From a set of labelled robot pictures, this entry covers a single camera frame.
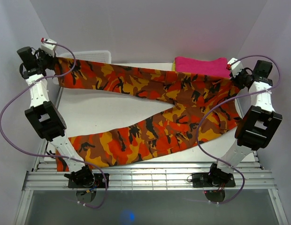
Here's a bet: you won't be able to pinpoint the orange camouflage trousers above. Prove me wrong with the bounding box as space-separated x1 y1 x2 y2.
59 64 240 167

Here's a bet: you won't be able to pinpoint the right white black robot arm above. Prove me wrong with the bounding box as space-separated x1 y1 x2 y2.
207 58 283 186

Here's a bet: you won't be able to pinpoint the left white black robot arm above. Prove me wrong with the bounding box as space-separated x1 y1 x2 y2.
17 46 95 188

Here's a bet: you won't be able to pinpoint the pink folded towel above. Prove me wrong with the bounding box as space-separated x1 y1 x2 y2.
174 57 230 78

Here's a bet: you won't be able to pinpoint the white perforated plastic basket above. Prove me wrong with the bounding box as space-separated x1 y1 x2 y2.
53 50 113 87

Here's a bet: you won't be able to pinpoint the yellow folded towel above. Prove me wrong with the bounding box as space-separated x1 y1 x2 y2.
172 61 176 71

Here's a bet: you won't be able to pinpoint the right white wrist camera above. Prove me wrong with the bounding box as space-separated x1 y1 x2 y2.
226 58 244 78

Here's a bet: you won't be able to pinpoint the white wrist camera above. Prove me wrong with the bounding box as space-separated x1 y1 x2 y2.
41 37 57 57
226 58 244 78

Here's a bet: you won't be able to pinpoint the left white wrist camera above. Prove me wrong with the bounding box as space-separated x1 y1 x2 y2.
41 37 57 57

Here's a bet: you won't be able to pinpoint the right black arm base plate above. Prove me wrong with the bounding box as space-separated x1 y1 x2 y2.
190 172 236 188

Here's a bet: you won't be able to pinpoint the aluminium rail frame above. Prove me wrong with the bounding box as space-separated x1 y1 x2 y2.
15 86 289 225

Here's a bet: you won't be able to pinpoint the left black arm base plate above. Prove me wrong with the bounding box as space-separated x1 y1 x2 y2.
67 173 110 188

